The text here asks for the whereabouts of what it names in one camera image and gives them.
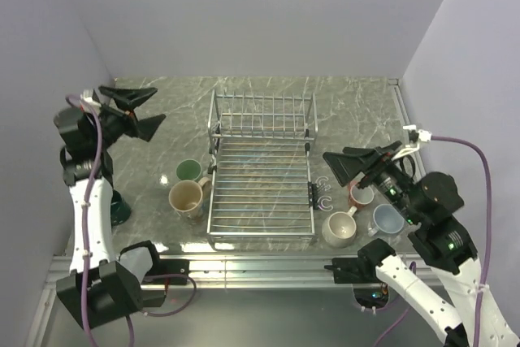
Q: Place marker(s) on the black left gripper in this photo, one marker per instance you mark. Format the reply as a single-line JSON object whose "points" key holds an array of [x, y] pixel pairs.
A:
{"points": [[145, 128]]}

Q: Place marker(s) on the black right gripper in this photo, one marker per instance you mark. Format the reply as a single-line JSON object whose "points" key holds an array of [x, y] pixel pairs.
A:
{"points": [[346, 162]]}

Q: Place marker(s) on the pink coffee mug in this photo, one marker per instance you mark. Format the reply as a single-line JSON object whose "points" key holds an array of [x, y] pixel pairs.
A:
{"points": [[359, 197]]}

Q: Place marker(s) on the white speckled round mug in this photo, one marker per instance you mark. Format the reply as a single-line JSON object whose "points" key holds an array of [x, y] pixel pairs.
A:
{"points": [[339, 229]]}

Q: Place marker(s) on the light green cup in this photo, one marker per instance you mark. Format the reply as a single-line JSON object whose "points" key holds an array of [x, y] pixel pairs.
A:
{"points": [[189, 169]]}

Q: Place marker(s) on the beige patterned mug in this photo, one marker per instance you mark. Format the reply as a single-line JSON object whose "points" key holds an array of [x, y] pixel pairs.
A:
{"points": [[187, 198]]}

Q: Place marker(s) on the dark teal mug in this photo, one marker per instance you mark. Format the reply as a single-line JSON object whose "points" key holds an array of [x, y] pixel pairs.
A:
{"points": [[120, 210]]}

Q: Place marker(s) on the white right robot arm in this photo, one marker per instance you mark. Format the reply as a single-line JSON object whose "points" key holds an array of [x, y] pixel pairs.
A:
{"points": [[472, 317]]}

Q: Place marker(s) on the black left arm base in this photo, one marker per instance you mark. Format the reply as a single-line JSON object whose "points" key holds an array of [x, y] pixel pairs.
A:
{"points": [[170, 273]]}

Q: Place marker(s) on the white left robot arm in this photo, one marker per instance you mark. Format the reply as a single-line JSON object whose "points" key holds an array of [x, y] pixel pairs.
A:
{"points": [[102, 285]]}

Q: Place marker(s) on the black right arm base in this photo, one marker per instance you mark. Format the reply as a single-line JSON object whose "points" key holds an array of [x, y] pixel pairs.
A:
{"points": [[368, 292]]}

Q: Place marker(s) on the white cup holder hooks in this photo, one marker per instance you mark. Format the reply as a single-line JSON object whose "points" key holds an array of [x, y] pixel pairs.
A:
{"points": [[324, 201]]}

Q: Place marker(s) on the light blue mug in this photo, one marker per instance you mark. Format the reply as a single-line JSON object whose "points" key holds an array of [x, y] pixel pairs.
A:
{"points": [[385, 219]]}

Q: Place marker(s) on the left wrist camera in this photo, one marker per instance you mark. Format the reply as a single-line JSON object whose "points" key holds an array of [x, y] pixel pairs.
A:
{"points": [[87, 97]]}

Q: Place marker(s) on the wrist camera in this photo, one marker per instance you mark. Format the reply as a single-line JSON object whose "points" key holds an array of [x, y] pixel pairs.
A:
{"points": [[87, 97], [416, 136]]}

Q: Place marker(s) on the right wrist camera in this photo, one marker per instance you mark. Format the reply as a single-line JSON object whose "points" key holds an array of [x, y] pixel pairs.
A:
{"points": [[416, 136]]}

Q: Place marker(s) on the metal wire dish rack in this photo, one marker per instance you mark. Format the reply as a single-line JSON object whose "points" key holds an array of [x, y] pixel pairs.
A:
{"points": [[260, 170]]}

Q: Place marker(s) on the aluminium table edge rail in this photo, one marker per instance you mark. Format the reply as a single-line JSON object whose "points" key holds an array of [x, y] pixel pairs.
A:
{"points": [[366, 110]]}

